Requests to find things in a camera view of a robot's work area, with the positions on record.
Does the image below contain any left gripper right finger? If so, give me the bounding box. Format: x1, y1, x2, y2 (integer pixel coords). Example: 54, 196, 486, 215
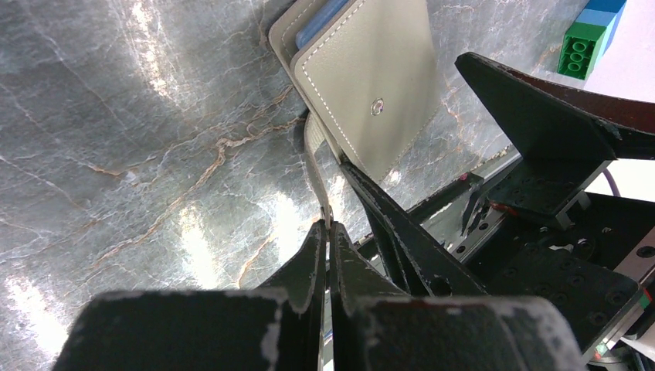
329, 222, 406, 370

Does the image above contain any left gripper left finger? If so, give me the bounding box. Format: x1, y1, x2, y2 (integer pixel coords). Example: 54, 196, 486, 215
260, 220, 328, 370

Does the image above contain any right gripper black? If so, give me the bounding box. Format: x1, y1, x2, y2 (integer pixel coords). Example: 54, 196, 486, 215
451, 52, 654, 354

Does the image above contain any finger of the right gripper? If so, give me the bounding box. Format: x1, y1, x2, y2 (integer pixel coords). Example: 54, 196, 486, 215
340, 162, 487, 297

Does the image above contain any green blue toy brick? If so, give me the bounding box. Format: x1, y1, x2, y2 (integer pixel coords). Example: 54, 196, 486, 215
557, 0, 627, 80

